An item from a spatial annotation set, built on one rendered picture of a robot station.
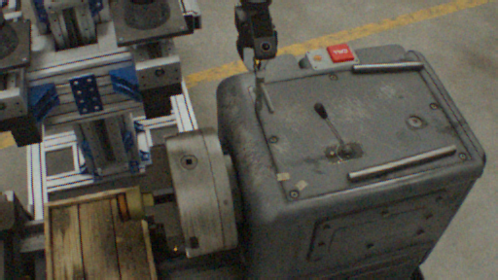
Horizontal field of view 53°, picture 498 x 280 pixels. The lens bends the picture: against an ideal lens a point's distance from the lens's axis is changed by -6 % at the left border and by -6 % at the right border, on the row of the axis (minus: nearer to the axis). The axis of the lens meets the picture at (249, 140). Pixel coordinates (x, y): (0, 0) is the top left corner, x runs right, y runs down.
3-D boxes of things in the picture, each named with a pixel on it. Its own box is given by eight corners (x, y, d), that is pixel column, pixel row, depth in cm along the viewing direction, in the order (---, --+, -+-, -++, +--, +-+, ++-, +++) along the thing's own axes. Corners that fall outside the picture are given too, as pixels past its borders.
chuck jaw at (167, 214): (188, 196, 130) (196, 233, 121) (190, 209, 133) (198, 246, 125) (143, 205, 128) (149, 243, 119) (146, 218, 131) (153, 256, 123)
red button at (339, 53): (345, 48, 144) (346, 42, 143) (353, 62, 141) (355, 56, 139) (325, 51, 143) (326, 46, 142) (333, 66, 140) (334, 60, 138)
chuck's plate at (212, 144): (211, 165, 157) (209, 101, 130) (236, 264, 140) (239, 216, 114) (199, 168, 156) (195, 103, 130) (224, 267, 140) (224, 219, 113)
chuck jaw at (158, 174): (183, 180, 135) (175, 134, 133) (185, 185, 131) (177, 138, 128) (141, 188, 133) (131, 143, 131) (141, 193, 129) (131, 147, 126)
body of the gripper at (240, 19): (265, 21, 122) (266, -21, 112) (275, 45, 117) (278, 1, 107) (232, 26, 121) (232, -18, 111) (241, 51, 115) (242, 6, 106)
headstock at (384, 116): (387, 123, 178) (415, 36, 148) (448, 243, 149) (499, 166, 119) (216, 157, 168) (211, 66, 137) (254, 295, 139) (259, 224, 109)
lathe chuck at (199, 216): (199, 168, 156) (195, 103, 130) (224, 267, 140) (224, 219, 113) (169, 174, 154) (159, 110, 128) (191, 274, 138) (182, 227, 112)
